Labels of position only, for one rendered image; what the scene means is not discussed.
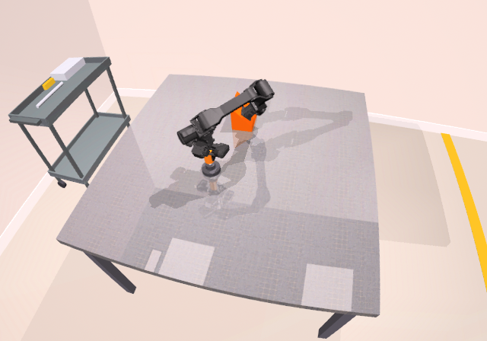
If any silver round pedestal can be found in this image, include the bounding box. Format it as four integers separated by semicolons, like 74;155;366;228
201;161;221;177

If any orange knob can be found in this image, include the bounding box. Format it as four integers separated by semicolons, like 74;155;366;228
204;155;214;164

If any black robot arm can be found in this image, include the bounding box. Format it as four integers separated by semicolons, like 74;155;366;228
177;79;275;159

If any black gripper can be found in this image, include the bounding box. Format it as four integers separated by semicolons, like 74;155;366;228
185;132;230;161

